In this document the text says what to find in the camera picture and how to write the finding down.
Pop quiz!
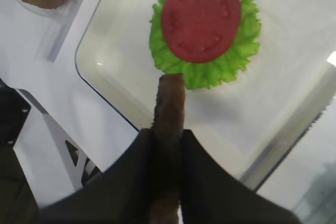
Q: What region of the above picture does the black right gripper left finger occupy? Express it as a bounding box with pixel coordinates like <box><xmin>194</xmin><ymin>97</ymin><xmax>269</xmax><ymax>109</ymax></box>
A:
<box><xmin>35</xmin><ymin>129</ymin><xmax>154</xmax><ymax>223</ymax></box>

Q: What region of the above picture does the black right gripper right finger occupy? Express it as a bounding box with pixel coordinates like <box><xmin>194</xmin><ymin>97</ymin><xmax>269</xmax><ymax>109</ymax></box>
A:
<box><xmin>180</xmin><ymin>130</ymin><xmax>301</xmax><ymax>223</ymax></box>

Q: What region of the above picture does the brown meat patty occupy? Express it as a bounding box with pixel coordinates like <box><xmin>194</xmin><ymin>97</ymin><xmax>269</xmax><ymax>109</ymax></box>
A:
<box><xmin>149</xmin><ymin>73</ymin><xmax>185</xmax><ymax>223</ymax></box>

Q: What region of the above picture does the green lettuce on burger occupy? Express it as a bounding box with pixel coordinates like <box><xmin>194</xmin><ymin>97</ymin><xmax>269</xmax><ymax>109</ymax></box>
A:
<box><xmin>149</xmin><ymin>0</ymin><xmax>261</xmax><ymax>90</ymax></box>

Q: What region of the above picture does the tomato slice on burger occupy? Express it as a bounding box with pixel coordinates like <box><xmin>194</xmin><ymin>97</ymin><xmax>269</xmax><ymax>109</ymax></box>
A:
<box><xmin>161</xmin><ymin>0</ymin><xmax>242</xmax><ymax>63</ymax></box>

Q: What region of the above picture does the cream metal tray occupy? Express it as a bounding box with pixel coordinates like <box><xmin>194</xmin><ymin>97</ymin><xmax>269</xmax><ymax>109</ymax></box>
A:
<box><xmin>76</xmin><ymin>0</ymin><xmax>335</xmax><ymax>178</ymax></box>

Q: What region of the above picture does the left clear acrylic rack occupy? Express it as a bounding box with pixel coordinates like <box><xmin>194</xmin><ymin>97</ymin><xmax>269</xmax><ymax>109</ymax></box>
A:
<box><xmin>1</xmin><ymin>0</ymin><xmax>84</xmax><ymax>62</ymax></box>

